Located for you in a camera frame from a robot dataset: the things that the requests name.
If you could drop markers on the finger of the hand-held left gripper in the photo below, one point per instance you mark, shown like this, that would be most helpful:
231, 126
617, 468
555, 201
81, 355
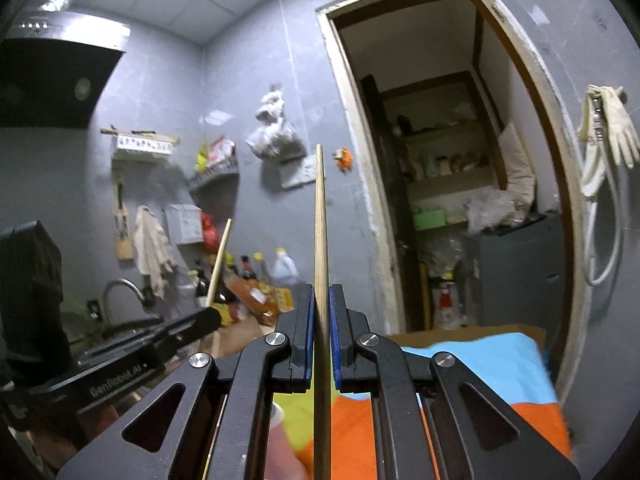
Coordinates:
190, 322

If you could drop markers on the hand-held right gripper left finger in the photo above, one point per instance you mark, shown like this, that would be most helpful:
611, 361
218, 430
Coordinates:
309, 320

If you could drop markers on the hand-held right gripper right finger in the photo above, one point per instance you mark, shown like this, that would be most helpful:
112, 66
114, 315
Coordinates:
336, 320

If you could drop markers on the wooden chopstick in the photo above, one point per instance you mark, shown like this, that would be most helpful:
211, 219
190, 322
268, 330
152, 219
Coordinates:
321, 220
220, 260

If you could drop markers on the clear jug with yellow cap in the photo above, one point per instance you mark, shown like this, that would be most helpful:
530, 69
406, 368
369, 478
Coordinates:
285, 267

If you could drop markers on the metal faucet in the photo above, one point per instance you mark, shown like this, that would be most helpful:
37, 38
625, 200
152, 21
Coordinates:
120, 287

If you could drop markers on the dark sauce bottle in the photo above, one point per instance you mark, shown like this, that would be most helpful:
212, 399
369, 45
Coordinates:
246, 267

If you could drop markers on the hanging white cloth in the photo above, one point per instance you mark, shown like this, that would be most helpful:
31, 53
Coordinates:
152, 250

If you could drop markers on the red plastic bag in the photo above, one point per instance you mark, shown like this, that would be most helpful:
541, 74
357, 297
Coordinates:
210, 234

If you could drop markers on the hanging wooden brush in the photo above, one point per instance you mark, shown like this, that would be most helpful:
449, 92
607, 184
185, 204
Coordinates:
123, 235

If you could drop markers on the red and white bottle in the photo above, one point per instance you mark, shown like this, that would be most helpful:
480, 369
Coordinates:
446, 307

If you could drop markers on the green box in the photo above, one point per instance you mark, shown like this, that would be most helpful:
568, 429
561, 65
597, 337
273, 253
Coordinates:
429, 220

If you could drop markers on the multicoloured tablecloth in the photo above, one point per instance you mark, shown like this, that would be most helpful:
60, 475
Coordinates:
490, 375

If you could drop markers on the wooden closet shelves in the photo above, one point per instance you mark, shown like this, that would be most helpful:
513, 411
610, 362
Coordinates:
450, 180

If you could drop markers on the grey storage box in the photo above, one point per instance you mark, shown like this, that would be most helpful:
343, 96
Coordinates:
520, 275

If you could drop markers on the crumpled clear plastic bag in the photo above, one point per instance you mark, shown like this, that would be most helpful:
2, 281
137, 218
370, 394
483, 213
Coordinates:
495, 212

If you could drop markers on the hanging plastic bags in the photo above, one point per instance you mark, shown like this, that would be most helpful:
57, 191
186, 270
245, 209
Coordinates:
272, 130

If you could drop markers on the black range hood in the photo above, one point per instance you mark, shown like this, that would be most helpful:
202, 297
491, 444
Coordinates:
50, 80

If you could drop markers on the white sack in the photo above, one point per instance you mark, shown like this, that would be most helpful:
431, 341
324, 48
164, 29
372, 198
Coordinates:
517, 165

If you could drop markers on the pale rubber glove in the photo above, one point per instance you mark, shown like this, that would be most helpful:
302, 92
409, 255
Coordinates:
590, 160

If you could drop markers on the cream rubber glove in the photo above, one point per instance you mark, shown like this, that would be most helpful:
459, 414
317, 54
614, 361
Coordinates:
622, 125

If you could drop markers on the white wall box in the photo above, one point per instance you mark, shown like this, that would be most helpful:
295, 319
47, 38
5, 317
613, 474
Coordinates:
184, 224

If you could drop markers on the orange wall hook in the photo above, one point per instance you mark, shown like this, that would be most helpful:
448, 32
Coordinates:
344, 158

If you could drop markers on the white wall rack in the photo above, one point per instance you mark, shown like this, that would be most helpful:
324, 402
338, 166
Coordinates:
142, 147

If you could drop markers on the wooden door frame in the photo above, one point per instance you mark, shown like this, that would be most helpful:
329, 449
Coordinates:
550, 125

